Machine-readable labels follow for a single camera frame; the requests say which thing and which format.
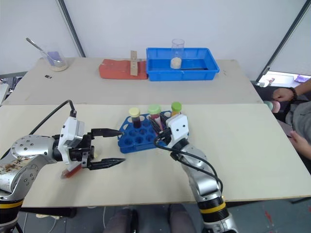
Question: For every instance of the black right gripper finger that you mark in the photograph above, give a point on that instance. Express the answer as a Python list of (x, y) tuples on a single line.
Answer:
[(156, 127), (164, 120)]

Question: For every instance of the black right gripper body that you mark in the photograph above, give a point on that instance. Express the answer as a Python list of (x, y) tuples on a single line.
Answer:
[(165, 137)]

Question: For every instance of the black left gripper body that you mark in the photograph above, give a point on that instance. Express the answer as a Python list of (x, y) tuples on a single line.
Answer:
[(83, 150)]

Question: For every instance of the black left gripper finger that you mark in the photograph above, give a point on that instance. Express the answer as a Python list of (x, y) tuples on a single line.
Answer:
[(107, 163), (107, 132)]

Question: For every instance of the red liquid test tube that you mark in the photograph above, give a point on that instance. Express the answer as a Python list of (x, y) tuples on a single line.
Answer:
[(70, 173)]

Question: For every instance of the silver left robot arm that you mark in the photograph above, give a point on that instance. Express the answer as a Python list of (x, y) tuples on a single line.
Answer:
[(26, 150)]

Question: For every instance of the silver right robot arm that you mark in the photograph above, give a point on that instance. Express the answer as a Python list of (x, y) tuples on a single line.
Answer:
[(204, 179)]

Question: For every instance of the person's bare forearm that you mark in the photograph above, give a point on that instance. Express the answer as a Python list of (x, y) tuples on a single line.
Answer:
[(303, 87)]

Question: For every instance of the light-green-capped pink test tube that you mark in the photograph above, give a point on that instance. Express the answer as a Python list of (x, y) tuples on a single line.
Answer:
[(155, 112)]

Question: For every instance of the green-capped orange test tube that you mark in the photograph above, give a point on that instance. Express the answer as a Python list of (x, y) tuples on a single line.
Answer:
[(176, 108)]

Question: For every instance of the yellow-capped dark red test tube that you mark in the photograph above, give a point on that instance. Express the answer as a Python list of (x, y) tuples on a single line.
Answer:
[(134, 116)]

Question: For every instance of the blue test tube rack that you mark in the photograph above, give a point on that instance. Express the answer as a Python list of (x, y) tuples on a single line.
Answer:
[(136, 143)]

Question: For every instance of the person's hand with bracelet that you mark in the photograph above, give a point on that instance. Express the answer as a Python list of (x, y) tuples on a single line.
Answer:
[(281, 94)]

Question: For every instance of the person's bare hand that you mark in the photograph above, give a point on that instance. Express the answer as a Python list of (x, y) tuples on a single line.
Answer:
[(302, 145)]

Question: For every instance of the blue plastic bin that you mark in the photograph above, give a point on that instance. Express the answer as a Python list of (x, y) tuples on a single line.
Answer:
[(182, 71)]

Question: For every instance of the clear beaker with beige powder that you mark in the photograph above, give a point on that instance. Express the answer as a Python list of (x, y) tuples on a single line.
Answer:
[(176, 61)]

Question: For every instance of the small black clip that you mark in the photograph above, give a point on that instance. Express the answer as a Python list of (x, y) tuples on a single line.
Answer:
[(48, 76)]

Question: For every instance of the wide glass beaker with powder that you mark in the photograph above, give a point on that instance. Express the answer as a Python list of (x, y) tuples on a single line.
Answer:
[(57, 64)]

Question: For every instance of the pink and green soft object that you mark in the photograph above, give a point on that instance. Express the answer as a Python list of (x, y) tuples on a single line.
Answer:
[(273, 106)]

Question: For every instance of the person's grey clothing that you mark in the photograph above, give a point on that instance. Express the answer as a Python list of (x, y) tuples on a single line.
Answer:
[(300, 116)]

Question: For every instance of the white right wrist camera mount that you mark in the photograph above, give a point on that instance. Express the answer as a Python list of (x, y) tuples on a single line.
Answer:
[(178, 128)]

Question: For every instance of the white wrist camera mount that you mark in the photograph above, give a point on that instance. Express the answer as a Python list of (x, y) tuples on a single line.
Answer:
[(69, 131), (178, 128)]

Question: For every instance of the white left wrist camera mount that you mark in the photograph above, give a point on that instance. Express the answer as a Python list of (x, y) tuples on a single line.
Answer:
[(69, 131)]

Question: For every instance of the dark metal frame pole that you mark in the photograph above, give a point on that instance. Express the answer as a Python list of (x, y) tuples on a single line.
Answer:
[(73, 29), (284, 43)]

